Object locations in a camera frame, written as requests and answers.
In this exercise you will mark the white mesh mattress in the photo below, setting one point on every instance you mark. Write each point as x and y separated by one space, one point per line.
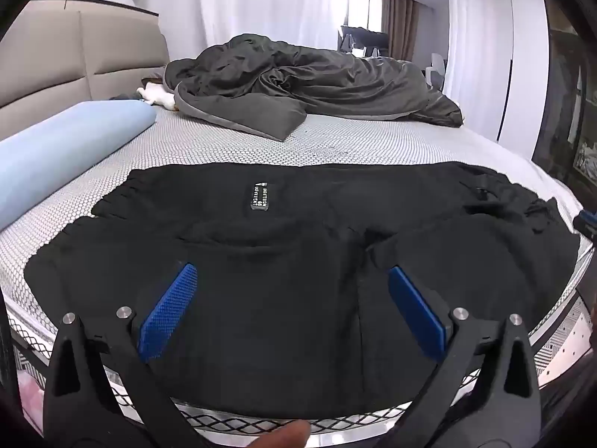
326 149

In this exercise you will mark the light blue bolster pillow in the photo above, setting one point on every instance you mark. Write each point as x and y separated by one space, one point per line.
56 149

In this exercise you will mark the black pants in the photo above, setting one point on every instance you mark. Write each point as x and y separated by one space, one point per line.
289 289

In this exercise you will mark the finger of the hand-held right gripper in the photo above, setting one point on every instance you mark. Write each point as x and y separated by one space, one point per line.
588 224

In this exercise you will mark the white plush toy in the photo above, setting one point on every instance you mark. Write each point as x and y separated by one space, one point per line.
156 95

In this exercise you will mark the brown curtain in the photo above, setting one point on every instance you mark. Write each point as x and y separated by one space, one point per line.
400 23

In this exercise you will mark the white curtain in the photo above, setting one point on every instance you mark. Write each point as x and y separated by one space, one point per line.
475 32
261 0

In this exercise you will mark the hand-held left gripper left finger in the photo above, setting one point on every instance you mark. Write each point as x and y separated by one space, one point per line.
168 308

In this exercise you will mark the beige padded headboard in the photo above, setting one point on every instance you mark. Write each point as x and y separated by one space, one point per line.
56 56

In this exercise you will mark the dark grey duvet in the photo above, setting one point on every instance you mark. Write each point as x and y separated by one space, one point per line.
303 79

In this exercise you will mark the window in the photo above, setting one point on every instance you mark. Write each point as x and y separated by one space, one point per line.
361 7

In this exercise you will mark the person's left hand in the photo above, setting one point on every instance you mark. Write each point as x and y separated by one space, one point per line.
280 436

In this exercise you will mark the dark cabinet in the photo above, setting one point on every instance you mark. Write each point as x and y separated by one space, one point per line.
564 84

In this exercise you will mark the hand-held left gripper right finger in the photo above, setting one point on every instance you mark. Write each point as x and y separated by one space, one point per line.
417 308

